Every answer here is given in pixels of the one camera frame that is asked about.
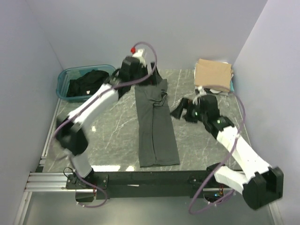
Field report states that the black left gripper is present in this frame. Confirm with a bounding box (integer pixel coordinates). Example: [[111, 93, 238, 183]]
[[129, 62, 162, 87]]

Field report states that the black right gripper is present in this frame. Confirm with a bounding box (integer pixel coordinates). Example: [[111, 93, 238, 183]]
[[170, 97, 208, 124]]

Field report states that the grey t-shirt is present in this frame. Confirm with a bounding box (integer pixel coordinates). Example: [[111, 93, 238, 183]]
[[135, 74, 180, 167]]

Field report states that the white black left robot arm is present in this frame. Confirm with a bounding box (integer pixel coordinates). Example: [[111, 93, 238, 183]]
[[53, 54, 157, 188]]

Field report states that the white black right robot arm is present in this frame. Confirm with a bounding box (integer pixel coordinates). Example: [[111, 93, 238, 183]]
[[171, 95, 284, 210]]

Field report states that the folded white black t-shirt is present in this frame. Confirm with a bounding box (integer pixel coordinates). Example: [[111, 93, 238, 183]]
[[194, 61, 235, 96]]

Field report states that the black t-shirt in bin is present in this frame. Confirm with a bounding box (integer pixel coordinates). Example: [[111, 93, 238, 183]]
[[66, 70, 109, 98]]

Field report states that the teal plastic bin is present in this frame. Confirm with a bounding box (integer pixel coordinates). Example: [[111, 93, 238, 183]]
[[56, 65, 115, 102]]

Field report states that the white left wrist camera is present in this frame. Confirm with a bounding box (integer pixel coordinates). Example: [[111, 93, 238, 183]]
[[131, 47, 146, 66]]

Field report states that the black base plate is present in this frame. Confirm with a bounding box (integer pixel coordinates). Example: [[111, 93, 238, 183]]
[[66, 170, 221, 202]]

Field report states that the aluminium rail frame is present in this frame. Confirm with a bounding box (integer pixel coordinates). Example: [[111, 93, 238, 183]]
[[15, 103, 283, 225]]

